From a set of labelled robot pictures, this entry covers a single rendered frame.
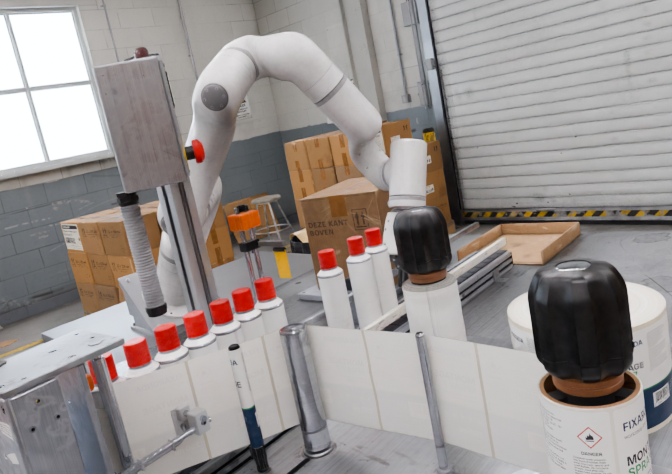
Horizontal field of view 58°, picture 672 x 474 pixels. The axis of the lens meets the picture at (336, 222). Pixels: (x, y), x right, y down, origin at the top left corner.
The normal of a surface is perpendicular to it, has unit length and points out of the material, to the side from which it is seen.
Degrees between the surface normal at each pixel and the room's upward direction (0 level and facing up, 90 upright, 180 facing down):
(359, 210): 90
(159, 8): 90
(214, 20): 90
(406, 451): 0
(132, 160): 90
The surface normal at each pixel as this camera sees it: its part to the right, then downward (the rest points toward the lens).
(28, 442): 0.75, -0.03
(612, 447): -0.07, 0.20
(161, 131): 0.25, 0.13
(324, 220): -0.47, 0.25
